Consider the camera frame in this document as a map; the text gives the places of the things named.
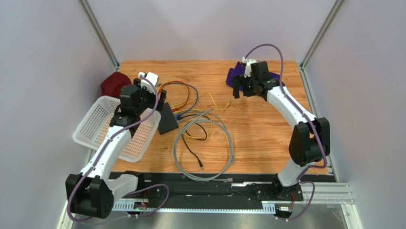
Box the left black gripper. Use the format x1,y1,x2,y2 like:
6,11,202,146
133,79,166,115

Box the orange network cable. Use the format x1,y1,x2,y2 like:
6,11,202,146
157,80,191,110

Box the black network switch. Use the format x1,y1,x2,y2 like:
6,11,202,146
158,103,179,135

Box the yellow network cable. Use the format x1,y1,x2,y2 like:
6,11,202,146
171,92,232,140

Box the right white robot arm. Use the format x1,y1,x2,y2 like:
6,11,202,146
226,59,330,200

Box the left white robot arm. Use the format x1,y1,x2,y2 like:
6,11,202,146
65,72,165,223

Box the purple cloth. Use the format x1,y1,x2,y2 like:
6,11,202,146
225,62,281,93

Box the dark red cloth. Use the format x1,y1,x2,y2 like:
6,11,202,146
101,72,132,98

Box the white plastic basket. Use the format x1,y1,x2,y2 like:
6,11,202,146
72,96,161,163

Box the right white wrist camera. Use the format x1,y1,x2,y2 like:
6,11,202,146
241,57,257,78

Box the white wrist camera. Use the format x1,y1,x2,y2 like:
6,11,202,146
138,72,159,94
241,57,257,78

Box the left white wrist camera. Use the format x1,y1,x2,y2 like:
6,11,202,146
138,72,159,94

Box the blue network cable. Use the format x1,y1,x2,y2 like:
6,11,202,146
158,82,200,119

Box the grey network cable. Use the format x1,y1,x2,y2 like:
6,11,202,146
173,108,236,182

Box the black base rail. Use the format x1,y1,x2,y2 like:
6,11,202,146
127,172,304,211

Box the aluminium frame rail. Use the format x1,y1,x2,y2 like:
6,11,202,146
102,182,354,214

